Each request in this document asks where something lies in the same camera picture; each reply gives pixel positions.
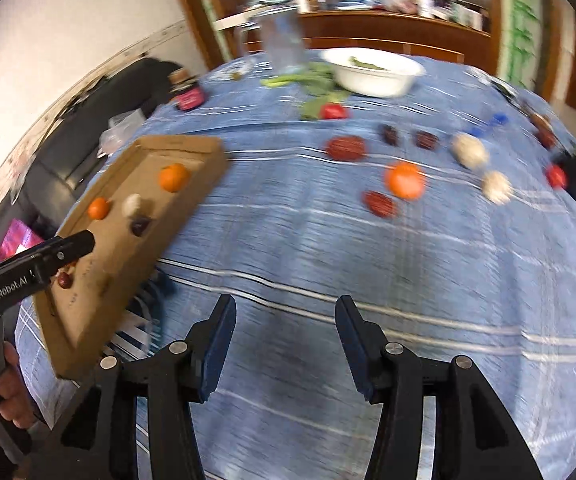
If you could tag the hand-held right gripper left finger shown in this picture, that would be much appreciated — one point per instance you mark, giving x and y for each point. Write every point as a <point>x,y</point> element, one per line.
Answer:
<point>215,345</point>

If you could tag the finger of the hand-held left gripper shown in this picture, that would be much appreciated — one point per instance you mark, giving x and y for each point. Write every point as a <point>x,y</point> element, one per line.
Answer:
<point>67,249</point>

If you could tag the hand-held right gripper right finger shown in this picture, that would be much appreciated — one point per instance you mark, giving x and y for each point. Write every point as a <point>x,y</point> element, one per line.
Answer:
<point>357,345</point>

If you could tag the orange mandarin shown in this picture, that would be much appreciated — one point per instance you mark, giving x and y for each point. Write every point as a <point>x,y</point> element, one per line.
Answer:
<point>99,208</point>
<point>173,177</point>
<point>405,180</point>

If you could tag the shallow cardboard box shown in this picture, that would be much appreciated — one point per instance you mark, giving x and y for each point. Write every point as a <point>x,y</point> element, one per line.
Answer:
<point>117,270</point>

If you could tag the dark purple plum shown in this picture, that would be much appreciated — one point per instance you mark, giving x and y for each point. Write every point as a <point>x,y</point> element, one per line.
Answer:
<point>140,226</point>

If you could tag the beige crumbly cake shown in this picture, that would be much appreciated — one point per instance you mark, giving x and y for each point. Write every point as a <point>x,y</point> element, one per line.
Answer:
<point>131,204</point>
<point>496,186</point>
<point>468,151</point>

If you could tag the pink patterned cloth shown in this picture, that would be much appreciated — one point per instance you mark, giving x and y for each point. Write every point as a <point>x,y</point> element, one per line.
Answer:
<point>17,240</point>

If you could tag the blue plaid tablecloth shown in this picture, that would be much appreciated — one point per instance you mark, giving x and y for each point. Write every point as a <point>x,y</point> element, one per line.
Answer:
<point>368,260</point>

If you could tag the black sofa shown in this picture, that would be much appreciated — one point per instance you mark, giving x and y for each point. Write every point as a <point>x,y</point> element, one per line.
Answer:
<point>67,160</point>

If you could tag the clear plastic bag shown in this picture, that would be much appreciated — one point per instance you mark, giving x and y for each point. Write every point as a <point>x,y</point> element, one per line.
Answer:
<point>117,130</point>

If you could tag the small red box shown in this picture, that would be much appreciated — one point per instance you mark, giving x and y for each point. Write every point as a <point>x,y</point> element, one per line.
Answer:
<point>187,96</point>

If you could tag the large red date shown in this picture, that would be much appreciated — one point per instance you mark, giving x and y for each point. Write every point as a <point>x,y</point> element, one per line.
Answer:
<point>346,148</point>

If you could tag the dark red date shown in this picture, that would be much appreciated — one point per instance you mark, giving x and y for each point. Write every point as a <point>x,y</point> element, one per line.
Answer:
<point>390,134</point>
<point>425,140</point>

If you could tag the red cherry tomato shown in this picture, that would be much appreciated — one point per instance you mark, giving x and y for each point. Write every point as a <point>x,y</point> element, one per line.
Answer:
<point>333,111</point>
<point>557,176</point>

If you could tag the green leafy vegetable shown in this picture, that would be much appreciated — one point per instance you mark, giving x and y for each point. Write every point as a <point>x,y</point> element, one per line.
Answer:
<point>313,82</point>

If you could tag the white bowl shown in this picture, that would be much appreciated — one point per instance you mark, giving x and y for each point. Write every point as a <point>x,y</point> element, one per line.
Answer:
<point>373,72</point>

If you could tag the clear glass pitcher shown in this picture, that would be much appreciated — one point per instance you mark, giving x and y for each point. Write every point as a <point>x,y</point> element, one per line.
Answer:
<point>280,40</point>

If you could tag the wooden counter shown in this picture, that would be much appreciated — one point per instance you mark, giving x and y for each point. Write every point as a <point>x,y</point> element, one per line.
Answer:
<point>418,35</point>

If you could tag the green bamboo wall decal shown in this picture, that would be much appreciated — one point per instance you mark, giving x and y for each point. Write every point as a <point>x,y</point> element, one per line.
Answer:
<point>523,25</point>

